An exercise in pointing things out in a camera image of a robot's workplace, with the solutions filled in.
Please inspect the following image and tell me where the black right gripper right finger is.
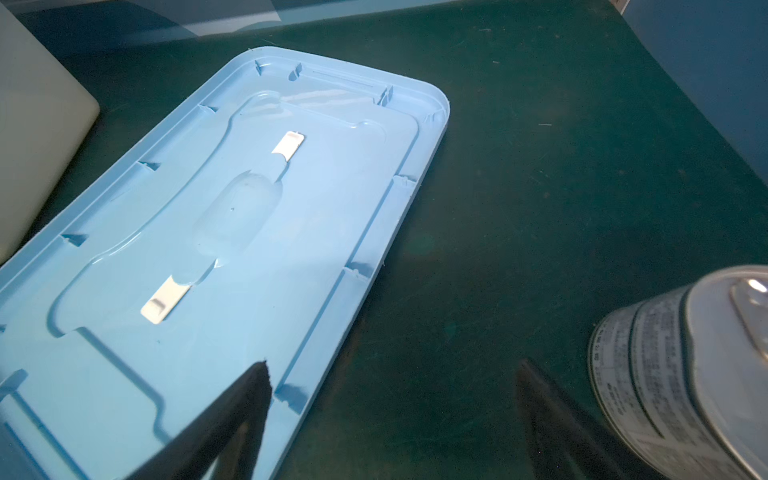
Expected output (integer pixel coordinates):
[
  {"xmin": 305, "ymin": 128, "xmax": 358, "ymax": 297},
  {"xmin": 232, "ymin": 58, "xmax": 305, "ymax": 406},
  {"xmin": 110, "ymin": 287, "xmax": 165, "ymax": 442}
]
[{"xmin": 517, "ymin": 359, "xmax": 624, "ymax": 479}]

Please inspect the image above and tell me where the light blue plastic lid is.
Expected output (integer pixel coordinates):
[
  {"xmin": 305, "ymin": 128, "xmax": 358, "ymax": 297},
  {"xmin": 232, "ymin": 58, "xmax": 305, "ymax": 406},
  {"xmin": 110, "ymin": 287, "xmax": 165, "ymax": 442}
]
[{"xmin": 1, "ymin": 47, "xmax": 450, "ymax": 479}]

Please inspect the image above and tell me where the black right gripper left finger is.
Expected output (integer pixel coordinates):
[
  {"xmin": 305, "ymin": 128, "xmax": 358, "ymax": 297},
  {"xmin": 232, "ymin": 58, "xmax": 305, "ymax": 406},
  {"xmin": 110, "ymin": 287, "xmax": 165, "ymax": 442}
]
[{"xmin": 129, "ymin": 361, "xmax": 272, "ymax": 479}]

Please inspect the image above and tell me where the white plastic storage bin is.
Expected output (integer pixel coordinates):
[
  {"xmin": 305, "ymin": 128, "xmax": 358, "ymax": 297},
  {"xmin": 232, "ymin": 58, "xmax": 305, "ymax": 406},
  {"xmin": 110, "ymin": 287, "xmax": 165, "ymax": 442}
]
[{"xmin": 1, "ymin": 7, "xmax": 100, "ymax": 261}]

